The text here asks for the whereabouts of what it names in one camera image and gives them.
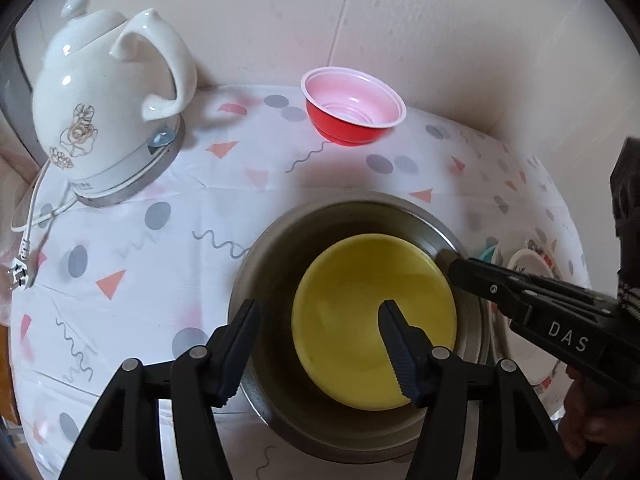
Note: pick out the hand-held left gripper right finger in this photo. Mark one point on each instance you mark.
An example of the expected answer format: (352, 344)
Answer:
(400, 355)

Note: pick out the white patterned tablecloth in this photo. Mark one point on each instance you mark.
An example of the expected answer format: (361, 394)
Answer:
(200, 210)

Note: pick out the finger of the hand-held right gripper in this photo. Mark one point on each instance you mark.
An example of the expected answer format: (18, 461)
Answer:
(570, 292)
(480, 277)

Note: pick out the silver kettle base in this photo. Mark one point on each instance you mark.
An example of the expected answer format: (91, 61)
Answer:
(150, 170)

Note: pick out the white ceramic electric kettle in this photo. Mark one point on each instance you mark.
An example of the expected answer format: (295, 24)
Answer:
(85, 85)

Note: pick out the red plastic bowl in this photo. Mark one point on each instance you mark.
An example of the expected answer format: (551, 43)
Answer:
(350, 115)

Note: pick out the white power plug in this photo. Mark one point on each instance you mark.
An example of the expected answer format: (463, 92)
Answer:
(20, 272)

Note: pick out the yellow plate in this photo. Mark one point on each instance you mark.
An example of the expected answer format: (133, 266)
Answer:
(345, 310)

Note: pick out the person's right hand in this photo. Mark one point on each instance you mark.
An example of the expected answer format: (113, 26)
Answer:
(600, 415)

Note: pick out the teal round basin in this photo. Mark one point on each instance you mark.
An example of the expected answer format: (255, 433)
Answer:
(490, 255)

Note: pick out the stainless steel bowl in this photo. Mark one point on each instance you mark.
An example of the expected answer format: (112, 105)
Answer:
(280, 260)

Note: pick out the large white red-patterned plate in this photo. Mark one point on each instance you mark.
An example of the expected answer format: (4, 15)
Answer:
(535, 265)

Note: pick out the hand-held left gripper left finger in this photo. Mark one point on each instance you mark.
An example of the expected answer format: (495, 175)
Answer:
(240, 355)

